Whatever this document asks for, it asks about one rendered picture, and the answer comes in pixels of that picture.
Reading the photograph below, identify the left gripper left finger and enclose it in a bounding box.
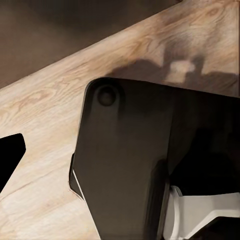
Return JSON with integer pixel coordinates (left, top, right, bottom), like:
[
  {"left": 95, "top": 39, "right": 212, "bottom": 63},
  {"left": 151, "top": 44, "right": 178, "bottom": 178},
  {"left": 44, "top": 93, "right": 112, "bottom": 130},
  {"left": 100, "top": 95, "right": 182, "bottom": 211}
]
[{"left": 0, "top": 133, "right": 26, "bottom": 193}]

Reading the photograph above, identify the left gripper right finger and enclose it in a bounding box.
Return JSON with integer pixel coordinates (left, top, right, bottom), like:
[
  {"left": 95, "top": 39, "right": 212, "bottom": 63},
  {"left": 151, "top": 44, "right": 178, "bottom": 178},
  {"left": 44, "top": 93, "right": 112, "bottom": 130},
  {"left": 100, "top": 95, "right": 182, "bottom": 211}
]
[{"left": 224, "top": 132, "right": 240, "bottom": 173}]

